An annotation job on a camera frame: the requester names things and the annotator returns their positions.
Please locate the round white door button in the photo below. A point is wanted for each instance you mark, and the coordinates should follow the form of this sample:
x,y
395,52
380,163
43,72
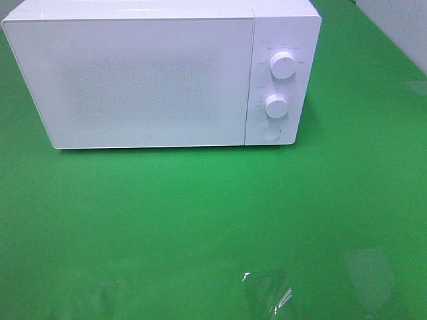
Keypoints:
x,y
271,133

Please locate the white microwave knob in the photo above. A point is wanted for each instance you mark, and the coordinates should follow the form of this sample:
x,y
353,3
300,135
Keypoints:
x,y
276,106
283,64

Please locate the white microwave door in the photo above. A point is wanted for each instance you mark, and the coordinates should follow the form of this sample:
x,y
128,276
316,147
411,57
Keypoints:
x,y
137,83

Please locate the green table mat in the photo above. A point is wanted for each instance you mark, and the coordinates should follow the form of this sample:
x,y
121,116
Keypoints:
x,y
331,227

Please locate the white microwave oven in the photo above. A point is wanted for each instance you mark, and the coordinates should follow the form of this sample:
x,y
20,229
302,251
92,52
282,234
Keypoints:
x,y
278,26

